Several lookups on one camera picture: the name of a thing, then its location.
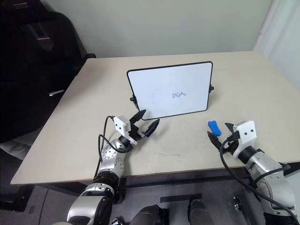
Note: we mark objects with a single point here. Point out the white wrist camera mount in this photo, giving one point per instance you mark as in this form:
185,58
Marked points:
120,124
246,133

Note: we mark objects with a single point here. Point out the black office chair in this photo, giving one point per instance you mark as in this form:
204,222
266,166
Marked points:
23,82

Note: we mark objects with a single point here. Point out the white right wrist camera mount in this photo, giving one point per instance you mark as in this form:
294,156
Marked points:
246,133

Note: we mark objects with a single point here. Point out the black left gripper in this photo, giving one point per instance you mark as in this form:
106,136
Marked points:
135,131

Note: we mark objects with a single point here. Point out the dark rounded shape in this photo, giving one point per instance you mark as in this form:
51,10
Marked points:
200,213
147,215

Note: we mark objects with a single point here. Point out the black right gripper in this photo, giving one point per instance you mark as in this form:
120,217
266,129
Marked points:
230,145

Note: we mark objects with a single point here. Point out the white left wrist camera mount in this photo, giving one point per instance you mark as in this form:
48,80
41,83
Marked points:
120,124

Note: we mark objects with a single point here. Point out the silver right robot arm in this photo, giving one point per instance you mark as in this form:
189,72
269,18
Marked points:
269,168

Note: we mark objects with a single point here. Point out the black-framed whiteboard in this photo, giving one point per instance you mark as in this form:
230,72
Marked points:
168,86

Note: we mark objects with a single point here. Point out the blue eraser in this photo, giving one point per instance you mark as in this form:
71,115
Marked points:
214,128

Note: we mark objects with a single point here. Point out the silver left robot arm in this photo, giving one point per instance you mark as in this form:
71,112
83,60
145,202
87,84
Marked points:
110,159

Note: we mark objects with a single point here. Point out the small metal bracket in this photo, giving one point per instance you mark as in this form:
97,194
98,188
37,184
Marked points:
236,204

